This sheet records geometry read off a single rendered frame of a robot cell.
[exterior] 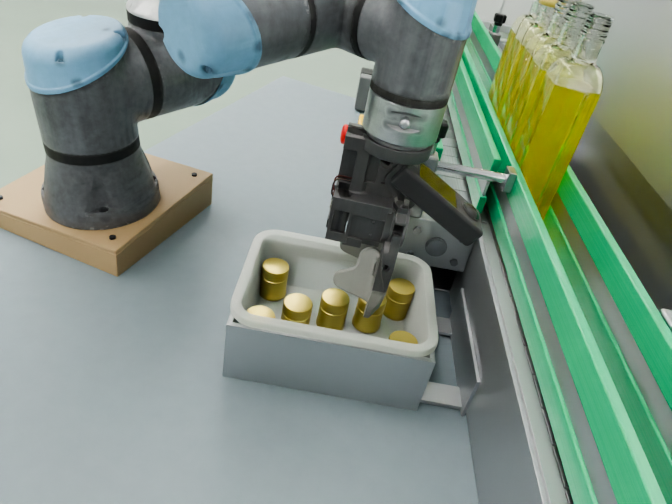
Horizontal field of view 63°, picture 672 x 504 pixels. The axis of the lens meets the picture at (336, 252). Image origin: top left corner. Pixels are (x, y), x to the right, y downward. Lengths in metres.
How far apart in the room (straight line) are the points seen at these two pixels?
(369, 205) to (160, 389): 0.29
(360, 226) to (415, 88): 0.16
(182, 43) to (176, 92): 0.31
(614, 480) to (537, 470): 0.08
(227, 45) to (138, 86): 0.30
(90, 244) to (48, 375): 0.19
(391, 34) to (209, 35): 0.16
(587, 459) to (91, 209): 0.62
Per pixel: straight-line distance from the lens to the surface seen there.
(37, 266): 0.80
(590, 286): 0.65
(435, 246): 0.72
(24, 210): 0.84
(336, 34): 0.54
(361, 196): 0.57
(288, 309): 0.63
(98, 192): 0.77
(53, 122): 0.74
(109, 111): 0.72
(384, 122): 0.52
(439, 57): 0.50
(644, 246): 0.80
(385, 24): 0.51
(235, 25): 0.45
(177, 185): 0.86
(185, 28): 0.46
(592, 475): 0.45
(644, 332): 0.55
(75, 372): 0.65
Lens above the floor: 1.23
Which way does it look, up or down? 35 degrees down
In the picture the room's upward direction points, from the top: 12 degrees clockwise
